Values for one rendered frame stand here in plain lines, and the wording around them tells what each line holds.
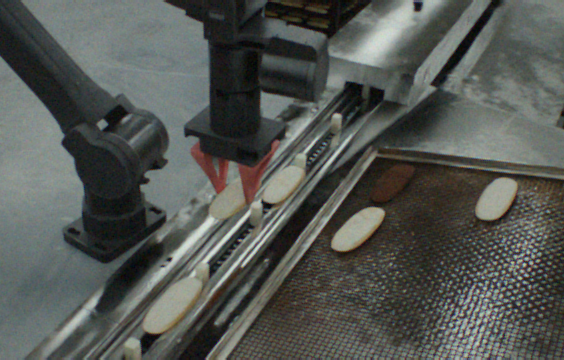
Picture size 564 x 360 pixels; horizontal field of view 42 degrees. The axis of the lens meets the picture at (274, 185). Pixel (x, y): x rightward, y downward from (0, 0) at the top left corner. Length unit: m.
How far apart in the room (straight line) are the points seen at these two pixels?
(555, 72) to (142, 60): 0.82
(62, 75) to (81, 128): 0.07
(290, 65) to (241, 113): 0.09
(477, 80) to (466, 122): 0.18
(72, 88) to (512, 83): 0.90
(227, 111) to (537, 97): 0.80
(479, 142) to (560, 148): 0.13
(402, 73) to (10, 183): 0.64
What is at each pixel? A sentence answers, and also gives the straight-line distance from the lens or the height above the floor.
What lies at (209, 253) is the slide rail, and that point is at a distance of 0.94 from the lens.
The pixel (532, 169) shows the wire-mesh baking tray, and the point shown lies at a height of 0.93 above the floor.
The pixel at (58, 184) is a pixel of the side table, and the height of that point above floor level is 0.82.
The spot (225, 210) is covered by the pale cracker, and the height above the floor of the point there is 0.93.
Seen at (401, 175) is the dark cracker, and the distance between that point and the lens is 1.00.
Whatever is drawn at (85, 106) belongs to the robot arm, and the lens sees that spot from 0.91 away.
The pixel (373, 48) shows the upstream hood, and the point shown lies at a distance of 1.33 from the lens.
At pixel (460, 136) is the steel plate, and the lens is 1.29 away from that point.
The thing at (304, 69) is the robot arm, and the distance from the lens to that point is 0.75.
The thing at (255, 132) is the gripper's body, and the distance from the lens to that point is 0.83.
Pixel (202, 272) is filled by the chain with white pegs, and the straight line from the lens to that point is 0.88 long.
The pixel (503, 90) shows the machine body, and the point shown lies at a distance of 1.48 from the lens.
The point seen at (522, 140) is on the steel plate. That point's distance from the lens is 1.32.
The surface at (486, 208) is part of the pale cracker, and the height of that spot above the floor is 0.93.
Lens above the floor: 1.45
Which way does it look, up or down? 34 degrees down
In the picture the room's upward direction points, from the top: 3 degrees clockwise
